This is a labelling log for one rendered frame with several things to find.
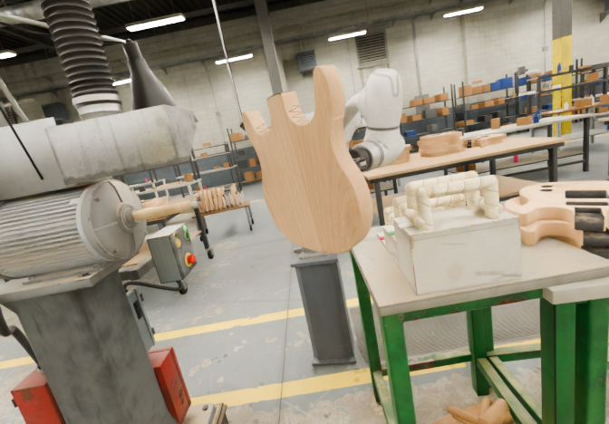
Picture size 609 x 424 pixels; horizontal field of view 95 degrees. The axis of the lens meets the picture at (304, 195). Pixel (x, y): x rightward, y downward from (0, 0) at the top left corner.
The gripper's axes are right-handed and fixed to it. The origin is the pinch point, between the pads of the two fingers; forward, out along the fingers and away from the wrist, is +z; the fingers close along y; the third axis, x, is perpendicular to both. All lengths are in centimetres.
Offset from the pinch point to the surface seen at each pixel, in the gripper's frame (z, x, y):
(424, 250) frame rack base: -13.9, -24.2, -18.9
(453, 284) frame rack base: -17.9, -35.5, -22.9
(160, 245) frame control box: 26, -16, 68
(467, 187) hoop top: -24.2, -11.1, -27.0
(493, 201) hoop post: -28.4, -16.1, -31.0
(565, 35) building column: -1000, 75, 54
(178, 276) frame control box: 25, -30, 66
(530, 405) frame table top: -56, -111, -27
